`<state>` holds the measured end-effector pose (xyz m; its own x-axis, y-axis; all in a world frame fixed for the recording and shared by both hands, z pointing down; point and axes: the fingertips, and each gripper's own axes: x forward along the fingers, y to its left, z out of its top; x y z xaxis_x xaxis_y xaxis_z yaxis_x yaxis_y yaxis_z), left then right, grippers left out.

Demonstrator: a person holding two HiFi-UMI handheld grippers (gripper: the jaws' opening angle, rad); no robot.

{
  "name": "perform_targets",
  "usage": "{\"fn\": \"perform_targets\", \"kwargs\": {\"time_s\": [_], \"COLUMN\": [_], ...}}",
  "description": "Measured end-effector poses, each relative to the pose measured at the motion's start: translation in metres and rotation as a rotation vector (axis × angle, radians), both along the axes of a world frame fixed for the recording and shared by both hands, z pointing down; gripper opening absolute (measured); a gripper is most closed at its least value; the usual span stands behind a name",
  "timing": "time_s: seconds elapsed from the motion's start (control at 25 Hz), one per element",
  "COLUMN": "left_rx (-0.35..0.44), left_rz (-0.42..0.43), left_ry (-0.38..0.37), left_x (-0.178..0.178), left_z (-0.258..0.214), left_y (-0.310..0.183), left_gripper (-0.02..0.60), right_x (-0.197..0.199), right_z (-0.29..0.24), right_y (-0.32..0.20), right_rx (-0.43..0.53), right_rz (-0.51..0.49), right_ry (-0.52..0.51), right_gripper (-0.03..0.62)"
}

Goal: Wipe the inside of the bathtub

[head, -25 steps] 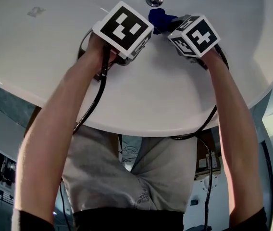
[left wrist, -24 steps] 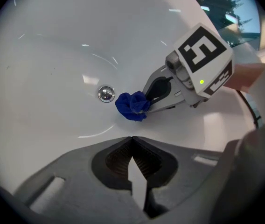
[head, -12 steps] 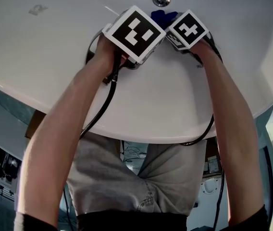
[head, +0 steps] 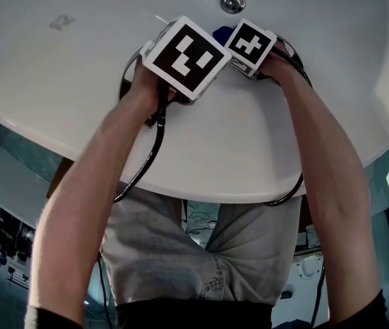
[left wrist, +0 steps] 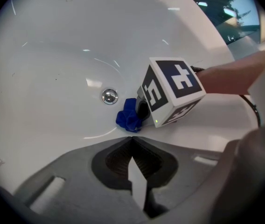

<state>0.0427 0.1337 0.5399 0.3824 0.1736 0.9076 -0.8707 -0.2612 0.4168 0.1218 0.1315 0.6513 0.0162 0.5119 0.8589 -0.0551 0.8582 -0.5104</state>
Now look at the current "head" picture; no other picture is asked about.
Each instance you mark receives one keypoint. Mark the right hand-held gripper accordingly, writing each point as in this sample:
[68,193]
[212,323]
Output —
[249,45]

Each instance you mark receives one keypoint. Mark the blue cloth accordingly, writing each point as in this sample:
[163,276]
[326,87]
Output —
[222,33]

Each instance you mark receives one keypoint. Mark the person's right hand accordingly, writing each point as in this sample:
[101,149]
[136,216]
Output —
[278,69]

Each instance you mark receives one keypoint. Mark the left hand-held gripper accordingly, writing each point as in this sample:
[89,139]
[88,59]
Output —
[187,57]

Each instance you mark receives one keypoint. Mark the person's right forearm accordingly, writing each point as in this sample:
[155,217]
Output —
[331,183]

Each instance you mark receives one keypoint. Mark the white bathtub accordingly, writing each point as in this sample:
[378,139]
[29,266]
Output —
[61,63]

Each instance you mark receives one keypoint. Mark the person's left hand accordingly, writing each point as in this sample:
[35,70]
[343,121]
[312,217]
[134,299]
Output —
[146,87]

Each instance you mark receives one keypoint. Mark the chrome bathtub drain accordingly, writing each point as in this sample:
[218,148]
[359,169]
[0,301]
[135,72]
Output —
[232,2]

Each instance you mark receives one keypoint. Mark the person's left forearm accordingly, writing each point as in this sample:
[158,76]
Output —
[88,201]

